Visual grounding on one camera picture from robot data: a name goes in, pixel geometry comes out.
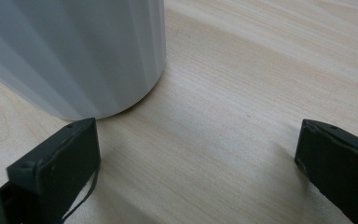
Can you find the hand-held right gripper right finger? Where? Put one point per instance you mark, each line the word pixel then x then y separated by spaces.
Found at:
pixel 338 165

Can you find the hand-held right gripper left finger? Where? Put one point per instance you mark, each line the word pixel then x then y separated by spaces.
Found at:
pixel 59 168

